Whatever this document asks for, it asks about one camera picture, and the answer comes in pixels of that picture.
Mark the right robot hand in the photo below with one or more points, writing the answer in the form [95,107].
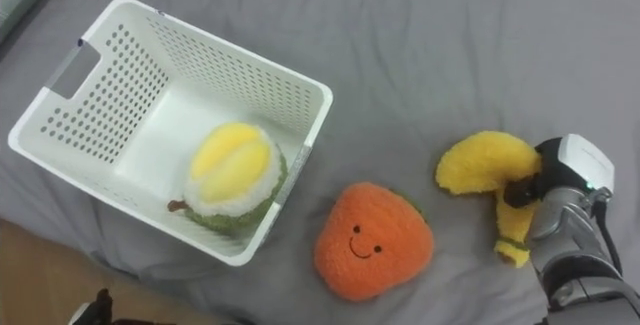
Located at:
[570,165]

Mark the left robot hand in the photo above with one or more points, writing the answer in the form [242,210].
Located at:
[95,311]

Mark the yellow banana soft toy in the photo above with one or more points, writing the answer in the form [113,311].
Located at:
[482,162]

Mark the grey bed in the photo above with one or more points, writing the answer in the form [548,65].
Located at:
[450,65]

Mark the durian soft toy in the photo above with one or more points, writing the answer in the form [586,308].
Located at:
[232,170]

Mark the white perforated plastic basket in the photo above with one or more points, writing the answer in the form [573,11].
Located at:
[150,115]

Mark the orange smiling fruit soft toy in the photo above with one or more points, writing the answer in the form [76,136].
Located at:
[372,240]

